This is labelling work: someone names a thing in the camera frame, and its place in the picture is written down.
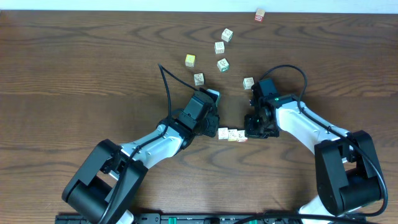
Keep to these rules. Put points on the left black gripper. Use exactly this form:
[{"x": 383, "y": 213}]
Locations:
[{"x": 214, "y": 133}]

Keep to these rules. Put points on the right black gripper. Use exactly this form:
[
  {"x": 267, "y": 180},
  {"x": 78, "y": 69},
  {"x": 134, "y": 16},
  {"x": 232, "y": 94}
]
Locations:
[{"x": 250, "y": 131}]

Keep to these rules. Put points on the white block yellow side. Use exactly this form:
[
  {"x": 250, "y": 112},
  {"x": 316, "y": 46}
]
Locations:
[{"x": 233, "y": 135}]

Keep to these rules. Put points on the white block red side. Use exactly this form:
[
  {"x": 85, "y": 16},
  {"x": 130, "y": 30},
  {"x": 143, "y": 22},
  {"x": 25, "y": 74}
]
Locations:
[{"x": 242, "y": 136}]

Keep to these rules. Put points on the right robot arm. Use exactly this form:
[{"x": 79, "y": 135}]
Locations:
[{"x": 348, "y": 172}]

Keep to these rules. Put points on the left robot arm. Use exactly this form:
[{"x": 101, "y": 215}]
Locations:
[{"x": 103, "y": 187}]

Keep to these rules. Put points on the white block green side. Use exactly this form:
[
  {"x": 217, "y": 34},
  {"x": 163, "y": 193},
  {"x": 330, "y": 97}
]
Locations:
[{"x": 223, "y": 65}]

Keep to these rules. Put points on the white block top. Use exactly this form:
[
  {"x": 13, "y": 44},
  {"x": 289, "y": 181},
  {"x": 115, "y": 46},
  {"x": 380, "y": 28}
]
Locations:
[{"x": 227, "y": 35}]

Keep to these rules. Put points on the red block at table edge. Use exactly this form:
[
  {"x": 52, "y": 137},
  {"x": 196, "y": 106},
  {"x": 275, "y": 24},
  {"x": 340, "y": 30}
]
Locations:
[{"x": 259, "y": 16}]

